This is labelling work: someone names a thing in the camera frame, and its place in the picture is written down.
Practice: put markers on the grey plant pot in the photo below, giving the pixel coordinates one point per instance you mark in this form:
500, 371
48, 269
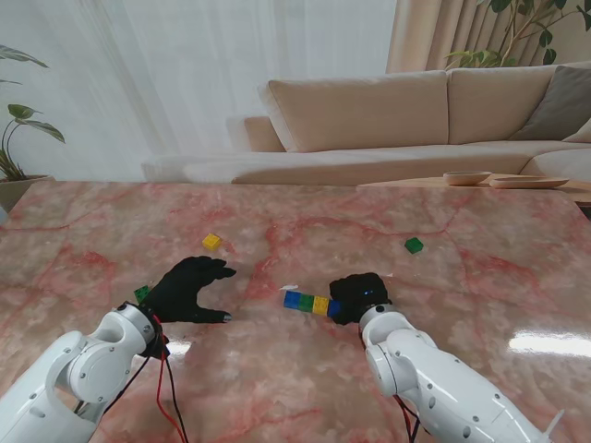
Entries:
18, 189

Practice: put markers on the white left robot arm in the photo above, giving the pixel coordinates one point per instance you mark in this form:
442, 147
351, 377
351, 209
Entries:
69, 378

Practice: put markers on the light wooden coffee table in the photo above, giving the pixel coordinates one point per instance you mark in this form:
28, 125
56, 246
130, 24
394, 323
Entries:
415, 183

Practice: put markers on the yellow toy brick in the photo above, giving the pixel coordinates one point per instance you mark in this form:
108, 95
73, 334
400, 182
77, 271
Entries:
211, 242
321, 305

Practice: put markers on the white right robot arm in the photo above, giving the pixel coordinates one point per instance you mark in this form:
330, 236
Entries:
438, 378

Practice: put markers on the wooden bowl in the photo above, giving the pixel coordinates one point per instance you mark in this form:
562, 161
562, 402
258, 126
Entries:
466, 177

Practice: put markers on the blue toy brick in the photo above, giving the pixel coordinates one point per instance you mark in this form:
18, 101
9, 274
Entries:
334, 308
292, 300

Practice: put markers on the beige curtain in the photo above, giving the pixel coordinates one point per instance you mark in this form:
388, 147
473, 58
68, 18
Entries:
415, 37

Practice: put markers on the flat wooden plate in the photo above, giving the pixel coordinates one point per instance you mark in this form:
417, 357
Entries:
528, 183

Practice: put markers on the beige sofa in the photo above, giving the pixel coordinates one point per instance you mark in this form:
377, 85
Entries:
360, 115

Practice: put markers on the green toy brick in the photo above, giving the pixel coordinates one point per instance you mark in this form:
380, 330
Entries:
141, 294
414, 245
306, 302

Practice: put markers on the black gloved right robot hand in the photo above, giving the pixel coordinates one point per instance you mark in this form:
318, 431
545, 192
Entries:
360, 290

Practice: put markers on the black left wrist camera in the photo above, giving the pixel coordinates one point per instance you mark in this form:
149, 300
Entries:
157, 348

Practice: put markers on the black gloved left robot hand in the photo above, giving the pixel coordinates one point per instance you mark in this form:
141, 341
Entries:
177, 295

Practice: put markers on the green potted plant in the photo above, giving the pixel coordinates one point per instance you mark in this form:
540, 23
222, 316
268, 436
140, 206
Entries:
46, 129

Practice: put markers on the grey cushion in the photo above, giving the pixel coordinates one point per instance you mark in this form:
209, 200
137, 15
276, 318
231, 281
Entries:
563, 101

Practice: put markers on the tall leafy plant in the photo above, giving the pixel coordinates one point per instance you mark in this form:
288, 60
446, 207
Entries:
546, 38

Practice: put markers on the cream cushion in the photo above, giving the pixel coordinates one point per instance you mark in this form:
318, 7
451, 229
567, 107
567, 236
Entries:
582, 135

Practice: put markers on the white sheer curtain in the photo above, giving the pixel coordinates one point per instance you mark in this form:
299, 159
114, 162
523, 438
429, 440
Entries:
184, 69

